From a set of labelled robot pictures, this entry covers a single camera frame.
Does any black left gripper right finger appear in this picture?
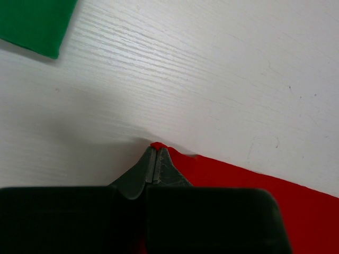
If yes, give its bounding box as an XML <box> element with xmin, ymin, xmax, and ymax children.
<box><xmin>145</xmin><ymin>148</ymin><xmax>292</xmax><ymax>253</ymax></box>

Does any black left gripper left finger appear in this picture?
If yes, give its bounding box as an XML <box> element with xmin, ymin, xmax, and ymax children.
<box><xmin>1</xmin><ymin>147</ymin><xmax>155</xmax><ymax>253</ymax></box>

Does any red t shirt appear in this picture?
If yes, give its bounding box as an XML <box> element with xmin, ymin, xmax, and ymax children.
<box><xmin>144</xmin><ymin>142</ymin><xmax>338</xmax><ymax>253</ymax></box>

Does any green t shirt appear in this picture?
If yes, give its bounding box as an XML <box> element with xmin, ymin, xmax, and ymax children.
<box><xmin>1</xmin><ymin>0</ymin><xmax>77</xmax><ymax>59</ymax></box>

